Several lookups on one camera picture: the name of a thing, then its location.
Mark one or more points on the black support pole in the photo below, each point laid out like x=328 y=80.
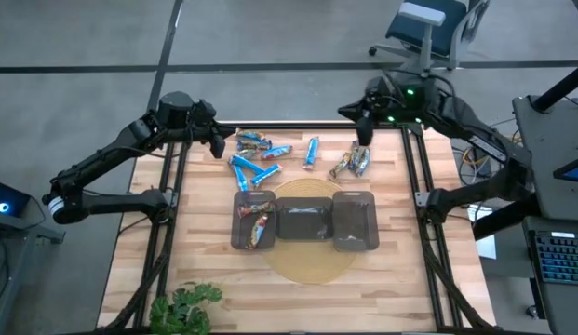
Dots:
x=560 y=86

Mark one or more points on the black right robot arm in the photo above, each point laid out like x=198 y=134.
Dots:
x=479 y=191

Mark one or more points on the translucent grey plastic bin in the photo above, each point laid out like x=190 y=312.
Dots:
x=242 y=237
x=305 y=218
x=356 y=218

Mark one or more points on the tablet with blue screen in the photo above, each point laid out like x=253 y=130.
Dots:
x=574 y=173

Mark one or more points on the black diagonal beam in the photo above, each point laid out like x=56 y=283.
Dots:
x=502 y=219

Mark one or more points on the green blue granola bar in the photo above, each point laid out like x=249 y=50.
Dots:
x=364 y=162

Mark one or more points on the round woven yellow placemat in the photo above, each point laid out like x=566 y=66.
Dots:
x=312 y=265

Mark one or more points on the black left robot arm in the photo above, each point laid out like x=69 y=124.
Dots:
x=121 y=202

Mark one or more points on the red-ended chewy granola bar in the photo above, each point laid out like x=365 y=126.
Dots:
x=258 y=231
x=256 y=209

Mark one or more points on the oatmeal raisin granola bar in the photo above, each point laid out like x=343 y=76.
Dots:
x=256 y=144
x=251 y=135
x=353 y=157

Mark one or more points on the light blue red-ended granola bar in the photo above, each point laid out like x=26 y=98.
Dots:
x=277 y=151

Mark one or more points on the backlit computer keyboard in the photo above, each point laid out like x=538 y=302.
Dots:
x=560 y=258

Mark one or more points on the green brown granola bar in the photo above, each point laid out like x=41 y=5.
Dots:
x=340 y=166

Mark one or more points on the silver metal mounting plate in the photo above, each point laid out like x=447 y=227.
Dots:
x=173 y=200
x=421 y=199

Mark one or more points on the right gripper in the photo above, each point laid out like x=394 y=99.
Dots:
x=374 y=102

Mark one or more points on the black computer with blue light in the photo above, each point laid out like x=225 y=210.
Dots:
x=4 y=200

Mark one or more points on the green leafy plant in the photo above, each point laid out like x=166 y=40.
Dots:
x=186 y=307

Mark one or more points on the grey equipment cart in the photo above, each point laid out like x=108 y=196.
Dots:
x=9 y=279

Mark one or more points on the white paper sheet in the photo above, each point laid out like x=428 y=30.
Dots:
x=486 y=246

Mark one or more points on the grey desk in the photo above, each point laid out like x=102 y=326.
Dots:
x=544 y=139

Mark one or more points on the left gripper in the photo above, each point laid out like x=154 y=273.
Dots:
x=205 y=114

